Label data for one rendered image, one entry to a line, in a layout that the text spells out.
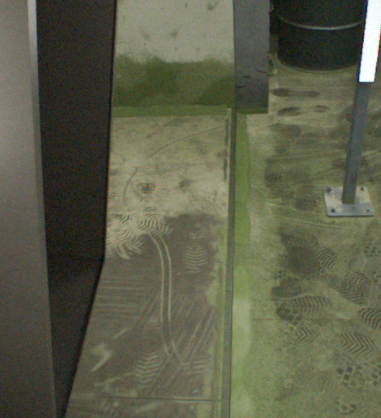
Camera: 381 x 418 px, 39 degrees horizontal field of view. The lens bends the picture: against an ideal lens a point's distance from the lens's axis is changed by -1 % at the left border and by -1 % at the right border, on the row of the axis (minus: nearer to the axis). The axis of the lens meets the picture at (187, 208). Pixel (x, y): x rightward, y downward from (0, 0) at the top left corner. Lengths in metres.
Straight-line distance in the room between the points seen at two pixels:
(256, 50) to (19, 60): 2.41
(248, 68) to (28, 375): 2.29
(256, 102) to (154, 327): 1.57
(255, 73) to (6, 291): 2.35
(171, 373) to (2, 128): 1.31
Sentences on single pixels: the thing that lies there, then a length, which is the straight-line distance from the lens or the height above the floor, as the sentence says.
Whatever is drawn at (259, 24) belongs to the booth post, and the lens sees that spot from 2.90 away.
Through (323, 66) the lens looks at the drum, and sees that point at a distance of 3.54.
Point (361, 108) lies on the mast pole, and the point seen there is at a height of 0.49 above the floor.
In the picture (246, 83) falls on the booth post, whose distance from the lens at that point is 3.03.
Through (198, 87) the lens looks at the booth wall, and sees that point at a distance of 3.04.
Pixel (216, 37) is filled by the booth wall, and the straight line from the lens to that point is 2.92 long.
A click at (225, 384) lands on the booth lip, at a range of 1.79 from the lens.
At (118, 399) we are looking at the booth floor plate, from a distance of 1.80.
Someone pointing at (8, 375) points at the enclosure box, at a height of 0.77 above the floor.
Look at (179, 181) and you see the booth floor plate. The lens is 2.55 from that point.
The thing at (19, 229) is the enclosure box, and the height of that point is 1.10.
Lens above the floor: 1.55
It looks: 39 degrees down
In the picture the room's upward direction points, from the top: 6 degrees counter-clockwise
